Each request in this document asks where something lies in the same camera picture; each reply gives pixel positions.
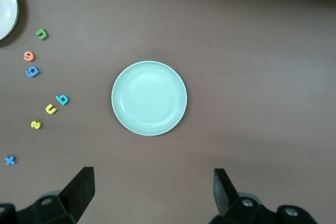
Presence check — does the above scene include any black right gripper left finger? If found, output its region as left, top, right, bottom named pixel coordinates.
left=0, top=166, right=95, bottom=224

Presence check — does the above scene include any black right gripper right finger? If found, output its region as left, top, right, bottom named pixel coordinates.
left=209, top=168, right=320, bottom=224

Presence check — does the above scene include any yellow foam letter u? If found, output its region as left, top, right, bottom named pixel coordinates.
left=45, top=103, right=58, bottom=115

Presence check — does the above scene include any teal foam letter b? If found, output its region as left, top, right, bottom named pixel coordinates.
left=55, top=94, right=70, bottom=106

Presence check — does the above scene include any green plate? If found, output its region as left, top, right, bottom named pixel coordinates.
left=111, top=60, right=188, bottom=137

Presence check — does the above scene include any blue foam digit 6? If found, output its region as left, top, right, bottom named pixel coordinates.
left=25, top=66, right=41, bottom=78

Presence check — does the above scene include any brown table cover sheet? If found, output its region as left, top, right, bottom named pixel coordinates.
left=0, top=0, right=336, bottom=224

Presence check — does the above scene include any green foam letter u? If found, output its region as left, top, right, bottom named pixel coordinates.
left=35, top=28, right=49, bottom=41

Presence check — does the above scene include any beige plate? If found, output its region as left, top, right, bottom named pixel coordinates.
left=0, top=0, right=19, bottom=41

